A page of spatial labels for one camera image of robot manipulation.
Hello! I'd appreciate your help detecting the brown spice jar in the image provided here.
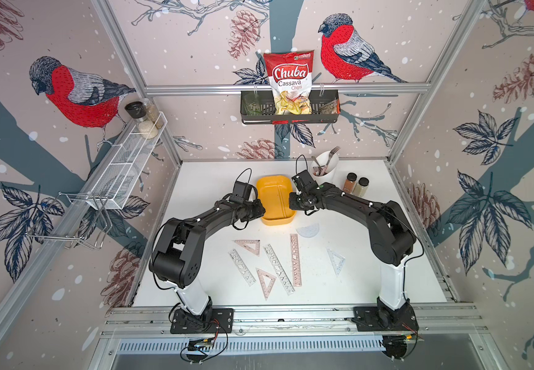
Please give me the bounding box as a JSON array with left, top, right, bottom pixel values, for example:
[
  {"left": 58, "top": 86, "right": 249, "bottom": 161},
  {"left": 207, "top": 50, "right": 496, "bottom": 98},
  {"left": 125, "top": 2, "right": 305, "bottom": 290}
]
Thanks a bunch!
[{"left": 343, "top": 172, "right": 357, "bottom": 194}]

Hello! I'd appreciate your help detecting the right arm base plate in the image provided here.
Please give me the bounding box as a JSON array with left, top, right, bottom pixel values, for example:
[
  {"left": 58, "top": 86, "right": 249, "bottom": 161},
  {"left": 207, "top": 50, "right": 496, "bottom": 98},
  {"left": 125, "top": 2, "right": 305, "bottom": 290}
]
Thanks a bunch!
[{"left": 351, "top": 298, "right": 420, "bottom": 331}]

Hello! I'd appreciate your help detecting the pink straight stencil ruler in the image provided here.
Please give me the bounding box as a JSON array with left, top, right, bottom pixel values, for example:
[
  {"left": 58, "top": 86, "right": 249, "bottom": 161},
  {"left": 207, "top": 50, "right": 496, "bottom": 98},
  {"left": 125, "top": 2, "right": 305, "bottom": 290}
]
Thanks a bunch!
[{"left": 290, "top": 234, "right": 302, "bottom": 287}]

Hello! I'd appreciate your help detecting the pink triangle ruler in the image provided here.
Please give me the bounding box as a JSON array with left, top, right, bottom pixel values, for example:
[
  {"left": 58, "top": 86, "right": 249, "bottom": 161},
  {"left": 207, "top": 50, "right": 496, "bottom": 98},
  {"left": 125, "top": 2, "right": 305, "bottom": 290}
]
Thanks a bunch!
[
  {"left": 256, "top": 268, "right": 276, "bottom": 301},
  {"left": 234, "top": 239, "right": 261, "bottom": 256}
]

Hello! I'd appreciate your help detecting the clear protractor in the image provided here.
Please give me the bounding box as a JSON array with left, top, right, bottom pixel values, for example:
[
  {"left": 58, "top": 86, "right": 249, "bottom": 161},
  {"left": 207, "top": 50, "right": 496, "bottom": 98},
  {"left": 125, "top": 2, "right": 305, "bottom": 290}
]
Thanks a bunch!
[{"left": 296, "top": 224, "right": 320, "bottom": 238}]

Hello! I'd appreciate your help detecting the black wire wall basket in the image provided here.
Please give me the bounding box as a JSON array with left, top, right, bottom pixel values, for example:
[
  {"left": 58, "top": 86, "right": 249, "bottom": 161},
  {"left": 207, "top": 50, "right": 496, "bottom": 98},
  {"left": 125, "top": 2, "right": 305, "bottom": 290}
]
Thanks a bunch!
[{"left": 240, "top": 90, "right": 340, "bottom": 125}]

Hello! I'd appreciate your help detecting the pink triangle ruler lower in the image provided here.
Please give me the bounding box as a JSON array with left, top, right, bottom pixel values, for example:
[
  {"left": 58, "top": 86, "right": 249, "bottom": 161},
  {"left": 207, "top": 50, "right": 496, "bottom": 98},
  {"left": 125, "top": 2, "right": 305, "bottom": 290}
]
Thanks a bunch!
[{"left": 256, "top": 268, "right": 276, "bottom": 301}]

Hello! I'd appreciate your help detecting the yellow plastic storage box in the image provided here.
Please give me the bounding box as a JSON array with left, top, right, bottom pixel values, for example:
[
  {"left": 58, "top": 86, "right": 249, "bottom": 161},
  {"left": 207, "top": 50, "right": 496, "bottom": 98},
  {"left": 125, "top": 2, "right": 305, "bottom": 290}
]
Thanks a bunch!
[{"left": 256, "top": 175, "right": 296, "bottom": 227}]

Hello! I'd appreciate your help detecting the white utensil holder cup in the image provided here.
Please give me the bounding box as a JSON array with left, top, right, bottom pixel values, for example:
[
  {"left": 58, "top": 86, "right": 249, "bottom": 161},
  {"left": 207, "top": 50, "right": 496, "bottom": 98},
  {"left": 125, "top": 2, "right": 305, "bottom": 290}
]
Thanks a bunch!
[{"left": 309, "top": 150, "right": 339, "bottom": 185}]

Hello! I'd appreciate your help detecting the pink triangle ruler upper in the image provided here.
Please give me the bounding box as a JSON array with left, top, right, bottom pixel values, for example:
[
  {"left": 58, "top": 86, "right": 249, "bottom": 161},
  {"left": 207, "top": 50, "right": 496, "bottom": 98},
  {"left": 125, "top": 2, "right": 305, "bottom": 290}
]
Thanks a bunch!
[{"left": 234, "top": 239, "right": 261, "bottom": 256}]

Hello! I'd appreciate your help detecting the clear grey stencil ruler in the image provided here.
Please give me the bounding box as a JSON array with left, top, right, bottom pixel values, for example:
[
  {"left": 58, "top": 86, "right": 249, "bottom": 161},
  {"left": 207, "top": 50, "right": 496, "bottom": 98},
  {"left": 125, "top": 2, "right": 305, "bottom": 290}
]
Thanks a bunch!
[{"left": 264, "top": 245, "right": 295, "bottom": 295}]

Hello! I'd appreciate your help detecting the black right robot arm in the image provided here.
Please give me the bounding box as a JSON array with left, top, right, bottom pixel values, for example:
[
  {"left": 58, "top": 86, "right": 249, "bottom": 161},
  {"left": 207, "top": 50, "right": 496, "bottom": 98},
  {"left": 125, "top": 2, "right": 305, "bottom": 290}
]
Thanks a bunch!
[{"left": 289, "top": 171, "right": 417, "bottom": 311}]

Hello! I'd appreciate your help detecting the clear triangle ruler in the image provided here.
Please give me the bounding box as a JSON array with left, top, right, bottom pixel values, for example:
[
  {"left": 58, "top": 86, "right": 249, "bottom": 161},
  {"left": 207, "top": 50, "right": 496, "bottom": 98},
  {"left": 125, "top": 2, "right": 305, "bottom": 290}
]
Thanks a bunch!
[{"left": 327, "top": 248, "right": 346, "bottom": 276}]

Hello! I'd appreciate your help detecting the pale spice jar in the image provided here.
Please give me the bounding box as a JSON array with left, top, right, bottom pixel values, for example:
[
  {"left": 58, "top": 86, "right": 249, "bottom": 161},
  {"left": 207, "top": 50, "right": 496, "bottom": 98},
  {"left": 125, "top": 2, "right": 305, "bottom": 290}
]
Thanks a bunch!
[{"left": 352, "top": 177, "right": 370, "bottom": 198}]

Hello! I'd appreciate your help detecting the short clear grey ruler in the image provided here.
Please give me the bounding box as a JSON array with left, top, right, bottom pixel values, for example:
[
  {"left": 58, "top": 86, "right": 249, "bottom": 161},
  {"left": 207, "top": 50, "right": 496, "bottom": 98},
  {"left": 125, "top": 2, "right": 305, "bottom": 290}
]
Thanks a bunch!
[{"left": 228, "top": 249, "right": 256, "bottom": 286}]

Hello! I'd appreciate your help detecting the black lid jar on shelf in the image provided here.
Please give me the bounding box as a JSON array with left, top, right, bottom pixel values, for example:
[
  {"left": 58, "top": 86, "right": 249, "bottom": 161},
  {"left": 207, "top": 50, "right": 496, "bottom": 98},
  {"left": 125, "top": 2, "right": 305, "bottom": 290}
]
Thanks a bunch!
[{"left": 125, "top": 101, "right": 148, "bottom": 122}]

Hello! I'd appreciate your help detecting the white wire wall shelf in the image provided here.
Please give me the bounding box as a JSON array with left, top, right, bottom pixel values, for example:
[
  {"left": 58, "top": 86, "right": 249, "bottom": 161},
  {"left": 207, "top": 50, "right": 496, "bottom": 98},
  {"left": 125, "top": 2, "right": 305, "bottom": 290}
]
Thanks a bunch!
[{"left": 61, "top": 113, "right": 168, "bottom": 210}]

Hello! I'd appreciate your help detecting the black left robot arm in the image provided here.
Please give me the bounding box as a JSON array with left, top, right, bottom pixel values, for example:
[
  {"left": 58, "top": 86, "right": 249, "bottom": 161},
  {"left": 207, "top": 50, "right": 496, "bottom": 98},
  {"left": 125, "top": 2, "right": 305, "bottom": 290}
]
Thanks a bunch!
[{"left": 148, "top": 180, "right": 265, "bottom": 317}]

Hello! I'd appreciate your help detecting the metal fork in cup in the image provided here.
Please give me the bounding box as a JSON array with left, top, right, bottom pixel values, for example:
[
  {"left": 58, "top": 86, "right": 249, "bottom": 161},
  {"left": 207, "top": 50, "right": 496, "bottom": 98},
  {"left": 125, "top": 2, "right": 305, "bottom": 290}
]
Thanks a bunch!
[{"left": 314, "top": 146, "right": 340, "bottom": 176}]

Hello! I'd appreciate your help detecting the red cassava chips bag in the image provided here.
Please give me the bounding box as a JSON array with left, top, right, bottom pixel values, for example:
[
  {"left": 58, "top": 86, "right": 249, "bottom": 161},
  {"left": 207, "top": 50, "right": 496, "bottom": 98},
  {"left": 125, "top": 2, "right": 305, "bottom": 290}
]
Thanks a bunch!
[{"left": 263, "top": 51, "right": 314, "bottom": 115}]

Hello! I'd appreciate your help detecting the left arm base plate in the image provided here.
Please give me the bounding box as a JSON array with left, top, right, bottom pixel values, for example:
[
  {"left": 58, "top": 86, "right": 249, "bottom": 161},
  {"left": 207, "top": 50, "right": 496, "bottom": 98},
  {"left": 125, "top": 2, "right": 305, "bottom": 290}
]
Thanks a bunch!
[{"left": 169, "top": 301, "right": 235, "bottom": 335}]

